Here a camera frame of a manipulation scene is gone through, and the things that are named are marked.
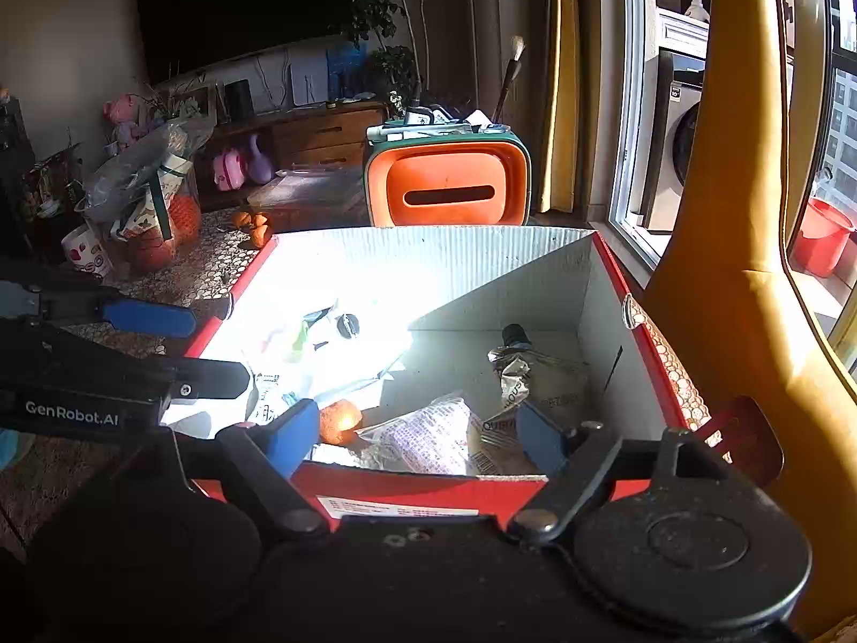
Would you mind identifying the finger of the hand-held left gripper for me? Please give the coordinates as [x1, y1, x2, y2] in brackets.
[161, 356, 251, 409]
[36, 285, 198, 340]

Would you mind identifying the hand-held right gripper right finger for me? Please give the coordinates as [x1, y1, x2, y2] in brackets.
[509, 400, 744, 540]

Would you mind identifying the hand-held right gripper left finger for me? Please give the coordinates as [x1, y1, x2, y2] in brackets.
[151, 398, 332, 537]

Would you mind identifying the white printed snack packet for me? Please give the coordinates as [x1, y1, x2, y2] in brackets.
[244, 365, 302, 424]

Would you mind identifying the silver snack bag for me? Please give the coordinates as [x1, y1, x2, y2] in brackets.
[485, 341, 590, 443]

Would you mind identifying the white plastic bag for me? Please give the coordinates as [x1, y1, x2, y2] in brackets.
[247, 298, 409, 403]

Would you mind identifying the clear snack packet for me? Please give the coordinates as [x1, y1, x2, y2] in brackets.
[358, 395, 537, 476]

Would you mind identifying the red cardboard box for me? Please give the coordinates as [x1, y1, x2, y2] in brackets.
[161, 226, 711, 524]

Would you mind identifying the desktop with floral lace cloth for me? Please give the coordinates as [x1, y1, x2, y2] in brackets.
[0, 207, 282, 550]

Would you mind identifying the clear plastic container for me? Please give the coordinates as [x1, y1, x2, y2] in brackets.
[100, 147, 202, 275]

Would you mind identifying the strawberry print mug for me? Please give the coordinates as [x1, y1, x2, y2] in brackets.
[62, 224, 114, 279]

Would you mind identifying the crumpled clear plastic bag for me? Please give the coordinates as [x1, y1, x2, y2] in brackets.
[84, 117, 215, 225]

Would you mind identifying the pink toy bag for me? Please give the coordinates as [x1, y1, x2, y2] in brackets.
[213, 149, 249, 192]

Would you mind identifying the pink plush doll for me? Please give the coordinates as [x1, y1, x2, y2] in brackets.
[103, 94, 145, 148]

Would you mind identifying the black speaker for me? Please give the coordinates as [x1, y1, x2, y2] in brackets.
[224, 79, 254, 120]

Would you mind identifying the wooden television cabinet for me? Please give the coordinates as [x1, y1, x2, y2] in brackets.
[201, 102, 389, 212]

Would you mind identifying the green and orange storage box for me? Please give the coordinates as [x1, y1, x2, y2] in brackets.
[363, 122, 532, 227]

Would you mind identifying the white panel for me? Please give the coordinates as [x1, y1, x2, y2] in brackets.
[291, 60, 329, 107]

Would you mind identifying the blue picture card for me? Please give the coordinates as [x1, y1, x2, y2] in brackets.
[327, 43, 368, 101]

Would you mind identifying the black television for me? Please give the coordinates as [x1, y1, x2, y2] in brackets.
[136, 0, 363, 85]

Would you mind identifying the washing machine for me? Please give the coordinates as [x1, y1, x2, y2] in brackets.
[641, 47, 707, 232]

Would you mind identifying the red bucket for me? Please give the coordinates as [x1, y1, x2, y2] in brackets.
[790, 197, 856, 279]

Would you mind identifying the yellow curtain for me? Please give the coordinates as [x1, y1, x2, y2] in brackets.
[536, 0, 583, 212]

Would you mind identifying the calligraphy brush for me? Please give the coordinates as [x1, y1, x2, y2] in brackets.
[492, 36, 527, 125]

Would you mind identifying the potted green tree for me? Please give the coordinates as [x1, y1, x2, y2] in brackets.
[338, 0, 443, 104]

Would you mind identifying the beige standing air conditioner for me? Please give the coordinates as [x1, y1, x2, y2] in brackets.
[428, 0, 503, 108]

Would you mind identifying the white cabinet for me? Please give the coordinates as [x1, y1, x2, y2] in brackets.
[656, 6, 711, 58]

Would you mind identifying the balcony window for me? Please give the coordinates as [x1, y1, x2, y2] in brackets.
[777, 0, 857, 376]

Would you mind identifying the cream photo frame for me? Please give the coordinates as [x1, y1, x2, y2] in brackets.
[170, 84, 219, 125]

